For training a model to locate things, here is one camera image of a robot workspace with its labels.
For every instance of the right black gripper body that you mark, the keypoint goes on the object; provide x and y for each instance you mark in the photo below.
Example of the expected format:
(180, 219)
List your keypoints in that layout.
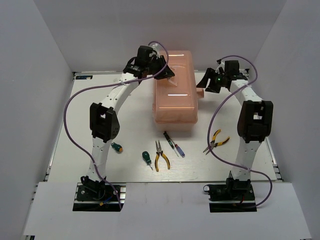
(216, 81)

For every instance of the stubby green orange screwdriver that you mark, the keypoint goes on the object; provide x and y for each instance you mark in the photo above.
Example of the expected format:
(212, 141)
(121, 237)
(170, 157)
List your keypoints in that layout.
(117, 147)

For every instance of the yellow long nose pliers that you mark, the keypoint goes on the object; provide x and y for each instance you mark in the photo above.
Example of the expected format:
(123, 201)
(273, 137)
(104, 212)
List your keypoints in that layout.
(160, 153)

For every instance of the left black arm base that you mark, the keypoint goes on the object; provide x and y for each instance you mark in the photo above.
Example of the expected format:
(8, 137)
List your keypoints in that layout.
(106, 200)

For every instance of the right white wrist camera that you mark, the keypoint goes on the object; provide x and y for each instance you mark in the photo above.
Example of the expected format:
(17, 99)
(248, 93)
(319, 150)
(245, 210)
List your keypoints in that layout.
(220, 70)

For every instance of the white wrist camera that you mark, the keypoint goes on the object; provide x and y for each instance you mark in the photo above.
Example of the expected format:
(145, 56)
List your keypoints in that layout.
(156, 47)
(220, 70)

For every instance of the stubby dark green screwdriver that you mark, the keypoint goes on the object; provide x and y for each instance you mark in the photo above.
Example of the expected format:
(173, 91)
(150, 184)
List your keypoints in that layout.
(147, 159)

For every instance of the yellow black small pliers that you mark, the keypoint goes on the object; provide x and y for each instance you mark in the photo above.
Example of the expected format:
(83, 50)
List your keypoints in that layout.
(214, 143)

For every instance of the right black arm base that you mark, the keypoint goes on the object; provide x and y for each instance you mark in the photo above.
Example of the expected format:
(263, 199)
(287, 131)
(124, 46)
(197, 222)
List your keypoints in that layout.
(222, 201)

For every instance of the black green precision screwdriver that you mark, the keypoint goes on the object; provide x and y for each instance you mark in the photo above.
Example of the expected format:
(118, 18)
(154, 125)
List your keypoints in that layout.
(170, 142)

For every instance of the pink plastic toolbox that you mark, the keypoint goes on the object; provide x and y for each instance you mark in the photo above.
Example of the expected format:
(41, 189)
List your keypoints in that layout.
(175, 100)

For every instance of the blue handled small screwdriver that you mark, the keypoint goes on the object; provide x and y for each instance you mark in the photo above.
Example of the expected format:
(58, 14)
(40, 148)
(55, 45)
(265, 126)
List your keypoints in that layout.
(180, 151)

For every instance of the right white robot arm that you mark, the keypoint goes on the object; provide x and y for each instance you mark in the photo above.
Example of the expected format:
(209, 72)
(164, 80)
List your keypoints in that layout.
(255, 118)

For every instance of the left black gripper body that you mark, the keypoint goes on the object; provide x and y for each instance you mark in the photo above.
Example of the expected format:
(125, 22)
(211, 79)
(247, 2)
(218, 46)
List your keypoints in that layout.
(156, 65)

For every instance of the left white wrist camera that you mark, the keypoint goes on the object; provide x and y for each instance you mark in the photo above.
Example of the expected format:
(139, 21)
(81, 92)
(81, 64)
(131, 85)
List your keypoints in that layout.
(156, 47)

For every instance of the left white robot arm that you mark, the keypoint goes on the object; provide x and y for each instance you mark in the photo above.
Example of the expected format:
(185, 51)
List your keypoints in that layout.
(103, 116)

